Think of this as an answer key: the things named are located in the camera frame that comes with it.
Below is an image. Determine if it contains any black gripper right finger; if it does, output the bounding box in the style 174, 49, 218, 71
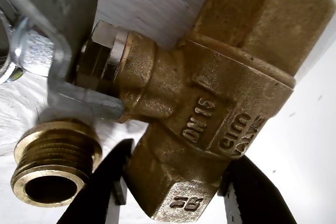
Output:
218, 154, 299, 224

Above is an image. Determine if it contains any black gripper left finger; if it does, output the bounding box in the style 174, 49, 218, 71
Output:
56, 138, 135, 224

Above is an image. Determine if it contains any brass ball valve red handle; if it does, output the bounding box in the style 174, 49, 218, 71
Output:
0, 0, 336, 221

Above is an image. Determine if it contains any small brass threaded nipple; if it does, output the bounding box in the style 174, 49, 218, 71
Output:
10, 118, 103, 208

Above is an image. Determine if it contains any chrome nut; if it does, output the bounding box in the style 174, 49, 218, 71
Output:
0, 8, 24, 86

